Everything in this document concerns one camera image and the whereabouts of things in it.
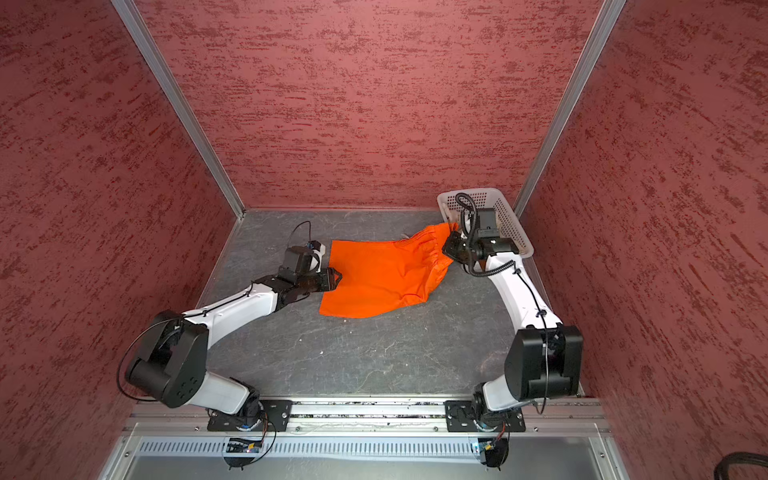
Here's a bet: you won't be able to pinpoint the left small circuit board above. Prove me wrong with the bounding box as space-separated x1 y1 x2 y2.
225 438 263 455

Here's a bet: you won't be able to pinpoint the white slotted cable duct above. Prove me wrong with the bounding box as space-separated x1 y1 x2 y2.
137 437 479 461

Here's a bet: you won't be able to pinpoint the small circuit board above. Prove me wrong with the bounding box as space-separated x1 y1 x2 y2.
476 439 505 455
225 438 263 455

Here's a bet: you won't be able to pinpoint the left aluminium corner post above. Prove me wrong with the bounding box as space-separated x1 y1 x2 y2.
111 0 247 221

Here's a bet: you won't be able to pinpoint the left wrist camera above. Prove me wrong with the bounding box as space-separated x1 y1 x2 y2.
308 240 326 269

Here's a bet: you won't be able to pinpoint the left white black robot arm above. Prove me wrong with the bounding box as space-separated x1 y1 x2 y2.
118 240 342 431

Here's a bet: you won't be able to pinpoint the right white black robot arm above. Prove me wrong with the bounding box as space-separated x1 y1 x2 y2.
442 194 584 432

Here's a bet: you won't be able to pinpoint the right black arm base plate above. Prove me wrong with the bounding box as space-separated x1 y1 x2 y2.
443 400 526 434

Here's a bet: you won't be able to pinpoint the white plastic laundry basket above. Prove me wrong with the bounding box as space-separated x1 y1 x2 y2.
437 188 534 258

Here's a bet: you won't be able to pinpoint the aluminium corner post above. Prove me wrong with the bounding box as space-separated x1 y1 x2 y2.
514 0 626 218
111 0 247 221

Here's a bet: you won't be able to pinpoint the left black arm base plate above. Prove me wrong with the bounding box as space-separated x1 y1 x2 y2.
207 399 293 434

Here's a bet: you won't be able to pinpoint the black cable bottom right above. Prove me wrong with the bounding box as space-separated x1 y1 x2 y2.
713 451 768 480

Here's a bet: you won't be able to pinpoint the right aluminium corner post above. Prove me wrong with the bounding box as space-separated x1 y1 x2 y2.
514 0 626 218

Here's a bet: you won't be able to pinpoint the orange shorts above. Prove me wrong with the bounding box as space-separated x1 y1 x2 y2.
319 223 456 319

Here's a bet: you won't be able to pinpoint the aluminium front rail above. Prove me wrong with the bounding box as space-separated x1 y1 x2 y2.
121 395 613 438

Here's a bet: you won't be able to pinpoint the right small circuit board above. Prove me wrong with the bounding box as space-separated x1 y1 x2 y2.
476 439 505 455

